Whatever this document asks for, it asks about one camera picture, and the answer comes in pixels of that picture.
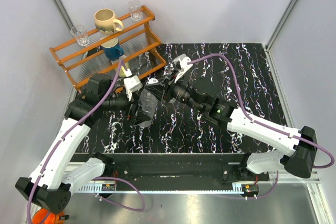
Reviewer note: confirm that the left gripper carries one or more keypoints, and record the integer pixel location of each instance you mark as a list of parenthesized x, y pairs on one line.
[(133, 116)]

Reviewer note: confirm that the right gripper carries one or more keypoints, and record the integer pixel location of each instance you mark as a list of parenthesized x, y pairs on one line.
[(159, 90)]

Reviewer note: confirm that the white bottle cap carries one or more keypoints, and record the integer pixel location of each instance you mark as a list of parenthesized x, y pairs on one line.
[(152, 81)]

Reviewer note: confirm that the clear plastic bottle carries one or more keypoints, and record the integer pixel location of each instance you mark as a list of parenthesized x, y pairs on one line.
[(146, 109)]

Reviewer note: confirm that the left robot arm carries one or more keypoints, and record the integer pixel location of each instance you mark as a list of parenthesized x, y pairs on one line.
[(49, 186)]

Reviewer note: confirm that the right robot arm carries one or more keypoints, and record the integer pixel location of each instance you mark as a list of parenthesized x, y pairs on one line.
[(294, 149)]

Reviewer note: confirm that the yellow ceramic mug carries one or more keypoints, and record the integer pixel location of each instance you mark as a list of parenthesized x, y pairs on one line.
[(124, 68)]

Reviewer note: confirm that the orange wooden shelf rack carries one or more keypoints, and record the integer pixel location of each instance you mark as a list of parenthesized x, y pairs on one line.
[(137, 40)]

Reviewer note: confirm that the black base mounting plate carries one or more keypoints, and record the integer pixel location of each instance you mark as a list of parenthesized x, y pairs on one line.
[(155, 171)]

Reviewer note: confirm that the blue ceramic mug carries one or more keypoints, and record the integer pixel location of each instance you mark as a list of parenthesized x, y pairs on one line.
[(112, 49)]

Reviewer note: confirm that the clear drinking glass right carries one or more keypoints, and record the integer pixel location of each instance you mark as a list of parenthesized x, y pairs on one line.
[(135, 10)]

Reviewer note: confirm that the clear drinking glass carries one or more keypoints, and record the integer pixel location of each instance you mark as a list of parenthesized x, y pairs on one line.
[(80, 34), (135, 10)]

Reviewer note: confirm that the beige ceramic mug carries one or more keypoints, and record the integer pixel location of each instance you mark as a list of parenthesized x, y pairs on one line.
[(107, 23)]

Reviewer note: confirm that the clear drinking glass left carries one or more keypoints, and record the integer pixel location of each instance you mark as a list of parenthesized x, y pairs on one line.
[(80, 34)]

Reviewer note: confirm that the orange cup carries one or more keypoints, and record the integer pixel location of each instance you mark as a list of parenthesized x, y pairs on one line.
[(46, 217)]

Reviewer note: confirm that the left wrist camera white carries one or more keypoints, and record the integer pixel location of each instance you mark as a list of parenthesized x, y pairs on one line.
[(132, 83)]

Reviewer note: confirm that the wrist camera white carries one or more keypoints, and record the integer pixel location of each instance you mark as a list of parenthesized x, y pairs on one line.
[(183, 64), (132, 83)]

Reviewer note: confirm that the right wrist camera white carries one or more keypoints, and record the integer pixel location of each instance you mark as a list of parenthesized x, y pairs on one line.
[(183, 64)]

